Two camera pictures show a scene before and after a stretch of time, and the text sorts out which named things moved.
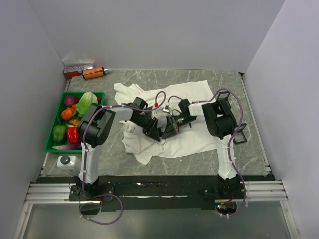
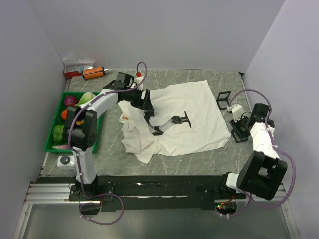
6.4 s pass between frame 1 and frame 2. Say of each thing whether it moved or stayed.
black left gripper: moved
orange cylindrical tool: stayed
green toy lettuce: stayed
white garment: stayed
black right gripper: moved
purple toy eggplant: stayed
